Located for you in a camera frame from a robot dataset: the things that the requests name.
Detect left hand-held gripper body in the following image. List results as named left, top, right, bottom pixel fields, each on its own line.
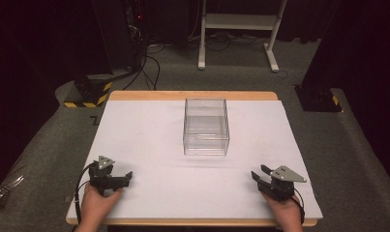
left=87, top=155, right=120, bottom=197

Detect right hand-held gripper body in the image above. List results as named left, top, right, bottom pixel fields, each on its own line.
left=262, top=164, right=308, bottom=203

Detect person's right hand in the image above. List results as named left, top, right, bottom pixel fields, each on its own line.
left=261, top=191, right=304, bottom=228

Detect person's left hand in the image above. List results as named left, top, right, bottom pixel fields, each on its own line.
left=75, top=184, right=125, bottom=226

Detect white table mat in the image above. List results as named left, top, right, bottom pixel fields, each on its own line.
left=67, top=99, right=324, bottom=221

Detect clear plastic box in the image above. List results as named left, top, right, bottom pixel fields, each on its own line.
left=182, top=98, right=231, bottom=157

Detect black yellow striped stand base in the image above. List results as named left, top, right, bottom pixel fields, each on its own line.
left=63, top=74, right=114, bottom=109

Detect clear plastic bag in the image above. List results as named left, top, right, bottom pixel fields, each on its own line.
left=0, top=174, right=25, bottom=208

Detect wooden table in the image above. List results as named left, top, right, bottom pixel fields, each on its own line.
left=65, top=90, right=319, bottom=227

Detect dark computer tower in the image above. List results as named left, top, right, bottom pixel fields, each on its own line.
left=124, top=0, right=149, bottom=71

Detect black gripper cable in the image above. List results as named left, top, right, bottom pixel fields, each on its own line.
left=73, top=161, right=98, bottom=224
left=290, top=188, right=306, bottom=225

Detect black floor cables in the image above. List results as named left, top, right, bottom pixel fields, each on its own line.
left=122, top=43, right=162, bottom=92

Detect white metal stand frame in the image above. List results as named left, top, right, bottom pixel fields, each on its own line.
left=197, top=0, right=289, bottom=73

